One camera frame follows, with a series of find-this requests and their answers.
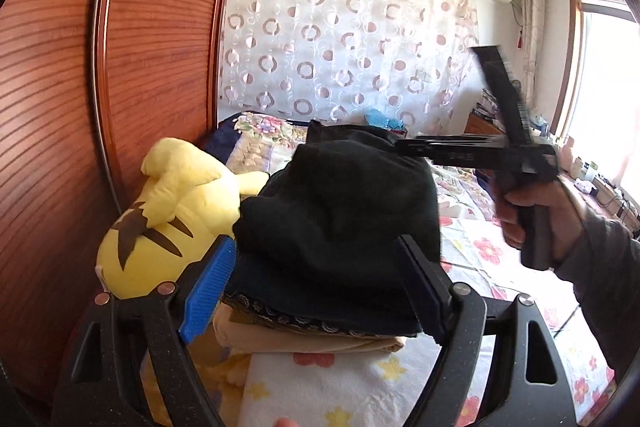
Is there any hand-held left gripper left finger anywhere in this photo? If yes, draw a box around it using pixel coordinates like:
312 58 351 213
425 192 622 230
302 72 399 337
50 237 238 427

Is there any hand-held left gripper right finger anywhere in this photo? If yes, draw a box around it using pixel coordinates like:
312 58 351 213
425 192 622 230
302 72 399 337
396 234 575 427

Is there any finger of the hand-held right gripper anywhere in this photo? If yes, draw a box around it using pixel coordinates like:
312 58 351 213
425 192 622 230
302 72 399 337
394 136 432 160

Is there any black printed t-shirt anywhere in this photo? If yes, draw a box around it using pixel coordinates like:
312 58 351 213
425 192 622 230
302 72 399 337
232 119 443 303

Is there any person's right forearm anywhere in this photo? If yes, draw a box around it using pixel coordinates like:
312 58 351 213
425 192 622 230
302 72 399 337
550 202 640 383

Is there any person's right hand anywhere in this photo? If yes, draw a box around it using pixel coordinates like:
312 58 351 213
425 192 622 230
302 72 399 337
499 179 586 278

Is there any stack of patterned fabrics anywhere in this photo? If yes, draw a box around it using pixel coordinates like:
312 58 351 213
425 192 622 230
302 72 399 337
475 87 502 116

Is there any folded navy garment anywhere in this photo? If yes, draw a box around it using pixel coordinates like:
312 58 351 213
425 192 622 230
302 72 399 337
222 252 422 329

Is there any yellow plush toy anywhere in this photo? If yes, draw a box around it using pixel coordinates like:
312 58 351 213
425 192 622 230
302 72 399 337
95 137 271 301

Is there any folded beige garment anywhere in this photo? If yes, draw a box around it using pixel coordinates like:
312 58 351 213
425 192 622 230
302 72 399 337
212 302 407 354

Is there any white flower print sheet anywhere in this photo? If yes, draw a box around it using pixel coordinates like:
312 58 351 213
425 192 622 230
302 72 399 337
140 177 617 427

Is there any circle patterned sheer curtain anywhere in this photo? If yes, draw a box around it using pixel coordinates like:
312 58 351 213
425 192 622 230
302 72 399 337
217 0 481 138

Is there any white window curtain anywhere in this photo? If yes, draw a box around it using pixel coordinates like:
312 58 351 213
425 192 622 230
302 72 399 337
515 0 547 118

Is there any wooden cabinet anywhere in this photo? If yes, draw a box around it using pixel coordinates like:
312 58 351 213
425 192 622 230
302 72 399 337
467 114 640 235

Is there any window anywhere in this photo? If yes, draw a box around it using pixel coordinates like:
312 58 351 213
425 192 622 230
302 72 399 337
560 0 640 202

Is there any navy bed sheet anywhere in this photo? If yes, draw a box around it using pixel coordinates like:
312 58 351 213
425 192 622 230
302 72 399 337
202 116 243 170

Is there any wooden slatted wardrobe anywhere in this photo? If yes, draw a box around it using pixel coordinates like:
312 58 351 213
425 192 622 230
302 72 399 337
0 0 246 358

